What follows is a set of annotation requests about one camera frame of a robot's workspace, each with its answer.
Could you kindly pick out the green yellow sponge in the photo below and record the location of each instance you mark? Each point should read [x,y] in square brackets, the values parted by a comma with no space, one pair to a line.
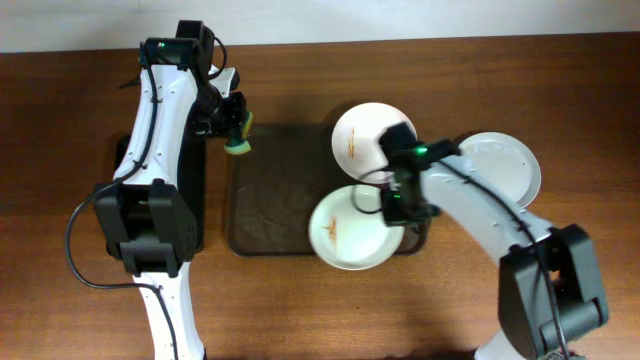
[237,143]

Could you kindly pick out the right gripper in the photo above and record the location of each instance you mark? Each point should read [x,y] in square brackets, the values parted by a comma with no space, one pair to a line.
[395,217]

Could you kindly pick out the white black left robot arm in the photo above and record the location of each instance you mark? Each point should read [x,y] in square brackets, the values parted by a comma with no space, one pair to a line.
[168,91]

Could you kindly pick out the black rectangular tray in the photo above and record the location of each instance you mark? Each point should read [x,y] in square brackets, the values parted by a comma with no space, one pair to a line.
[159,221]

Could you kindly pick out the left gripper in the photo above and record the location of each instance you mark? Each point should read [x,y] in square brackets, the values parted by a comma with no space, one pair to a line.
[232,123]

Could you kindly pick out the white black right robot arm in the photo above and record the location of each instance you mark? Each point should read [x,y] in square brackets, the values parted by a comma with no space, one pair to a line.
[550,289]

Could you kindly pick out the brown serving tray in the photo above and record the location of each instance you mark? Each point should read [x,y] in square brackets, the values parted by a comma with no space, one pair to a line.
[276,186]

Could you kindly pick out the white plate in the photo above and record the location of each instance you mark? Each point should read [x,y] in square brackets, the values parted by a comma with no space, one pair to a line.
[345,233]
[354,140]
[507,163]

